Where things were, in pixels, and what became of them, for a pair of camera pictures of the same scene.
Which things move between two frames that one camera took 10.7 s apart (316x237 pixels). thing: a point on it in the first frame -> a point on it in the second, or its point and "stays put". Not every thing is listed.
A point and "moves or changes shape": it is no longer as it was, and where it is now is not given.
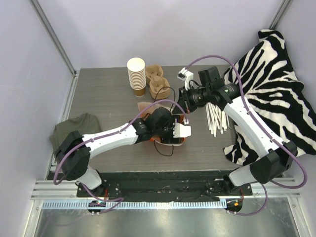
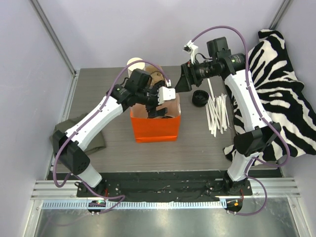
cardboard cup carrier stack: x=159 y=86 stays put
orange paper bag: x=147 y=107 moves or changes shape
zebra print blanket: x=261 y=74 stays put
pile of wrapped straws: x=217 y=119 stays put
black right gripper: x=185 y=100 -> x=189 y=74
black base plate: x=197 y=186 stays put
